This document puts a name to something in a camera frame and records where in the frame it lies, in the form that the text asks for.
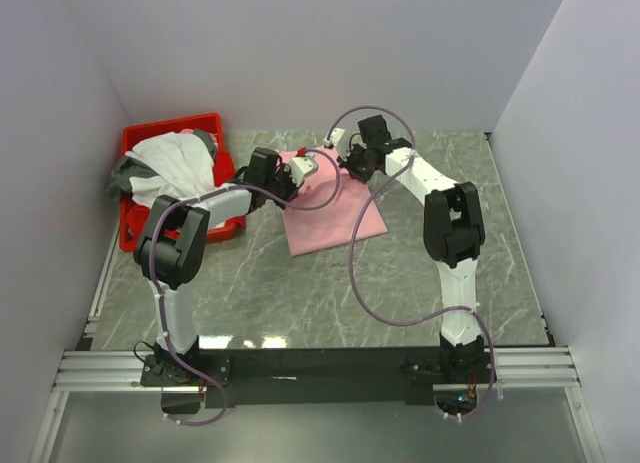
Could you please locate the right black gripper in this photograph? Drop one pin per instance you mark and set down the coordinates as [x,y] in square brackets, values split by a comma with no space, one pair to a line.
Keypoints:
[346,163]

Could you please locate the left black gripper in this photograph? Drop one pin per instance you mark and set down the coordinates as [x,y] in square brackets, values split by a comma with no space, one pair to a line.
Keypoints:
[293,191]

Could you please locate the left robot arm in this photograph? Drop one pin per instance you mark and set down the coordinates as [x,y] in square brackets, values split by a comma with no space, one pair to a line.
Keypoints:
[170,251]

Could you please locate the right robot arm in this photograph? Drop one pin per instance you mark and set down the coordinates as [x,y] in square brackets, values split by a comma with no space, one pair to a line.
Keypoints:
[453,234]

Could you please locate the red plastic bin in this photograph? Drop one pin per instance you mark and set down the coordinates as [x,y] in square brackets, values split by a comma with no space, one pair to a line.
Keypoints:
[150,133]

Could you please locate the grey t-shirt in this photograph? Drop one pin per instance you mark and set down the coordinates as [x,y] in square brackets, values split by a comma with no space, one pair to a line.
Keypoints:
[125,175]

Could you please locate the black base beam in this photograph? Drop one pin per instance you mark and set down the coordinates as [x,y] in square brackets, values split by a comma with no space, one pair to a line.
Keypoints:
[241,377]

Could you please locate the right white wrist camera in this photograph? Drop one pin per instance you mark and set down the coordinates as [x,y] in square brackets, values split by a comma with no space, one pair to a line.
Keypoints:
[333,139]

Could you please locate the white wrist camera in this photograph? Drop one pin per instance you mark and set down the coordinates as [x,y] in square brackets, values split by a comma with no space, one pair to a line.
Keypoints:
[302,167]
[333,139]

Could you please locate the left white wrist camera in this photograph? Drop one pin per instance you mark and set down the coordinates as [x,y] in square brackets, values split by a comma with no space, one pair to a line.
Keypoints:
[302,167]

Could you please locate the aluminium frame rail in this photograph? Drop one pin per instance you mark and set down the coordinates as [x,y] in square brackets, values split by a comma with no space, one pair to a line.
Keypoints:
[119,372]

